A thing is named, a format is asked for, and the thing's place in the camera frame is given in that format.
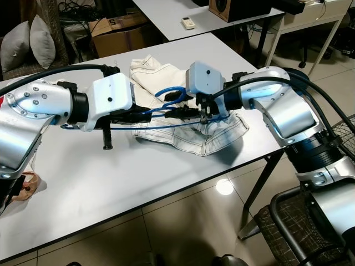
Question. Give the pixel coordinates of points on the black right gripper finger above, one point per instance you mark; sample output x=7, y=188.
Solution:
x=176, y=97
x=178, y=113

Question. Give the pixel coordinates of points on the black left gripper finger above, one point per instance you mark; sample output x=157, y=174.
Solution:
x=155, y=118
x=155, y=111

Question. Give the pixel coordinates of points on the blue plastic hanger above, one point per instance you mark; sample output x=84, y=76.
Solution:
x=172, y=88

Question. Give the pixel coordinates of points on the white denim trousers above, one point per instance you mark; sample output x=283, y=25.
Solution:
x=222, y=136

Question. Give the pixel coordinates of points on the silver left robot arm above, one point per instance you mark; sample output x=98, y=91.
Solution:
x=33, y=111

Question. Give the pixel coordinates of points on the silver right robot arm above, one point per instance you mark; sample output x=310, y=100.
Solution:
x=283, y=111

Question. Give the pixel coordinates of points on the white remote control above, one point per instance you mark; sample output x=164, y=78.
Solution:
x=188, y=22

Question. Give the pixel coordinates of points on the printed brown cardboard box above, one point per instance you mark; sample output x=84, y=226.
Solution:
x=119, y=39

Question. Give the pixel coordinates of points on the wooden speaker box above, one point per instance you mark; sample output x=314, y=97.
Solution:
x=238, y=8

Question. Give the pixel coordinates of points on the blue round stool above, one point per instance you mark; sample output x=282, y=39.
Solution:
x=302, y=75

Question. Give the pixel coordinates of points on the beige plaid cloth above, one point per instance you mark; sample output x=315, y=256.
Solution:
x=28, y=185

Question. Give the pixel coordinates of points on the dark wicker chair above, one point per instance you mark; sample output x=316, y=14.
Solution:
x=283, y=227

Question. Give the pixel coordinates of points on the cream desk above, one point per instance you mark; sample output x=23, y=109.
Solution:
x=327, y=14

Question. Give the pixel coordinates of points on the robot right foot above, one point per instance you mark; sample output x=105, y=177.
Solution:
x=230, y=261

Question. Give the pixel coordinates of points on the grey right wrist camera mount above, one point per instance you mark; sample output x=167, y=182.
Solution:
x=205, y=77

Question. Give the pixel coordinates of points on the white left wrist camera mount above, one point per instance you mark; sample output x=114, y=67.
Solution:
x=108, y=91

